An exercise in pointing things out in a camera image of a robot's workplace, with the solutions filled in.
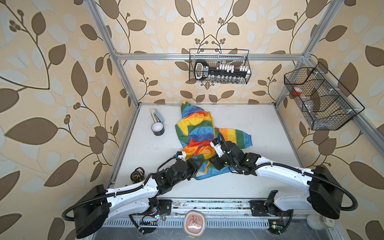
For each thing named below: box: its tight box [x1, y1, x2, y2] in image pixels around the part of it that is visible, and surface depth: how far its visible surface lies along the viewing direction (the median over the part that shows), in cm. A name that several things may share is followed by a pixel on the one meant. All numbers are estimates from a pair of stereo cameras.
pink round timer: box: [183, 210, 206, 238], surface depth 69 cm
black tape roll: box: [151, 122, 165, 136], surface depth 106 cm
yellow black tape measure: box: [130, 167, 145, 184], surface depth 84 cm
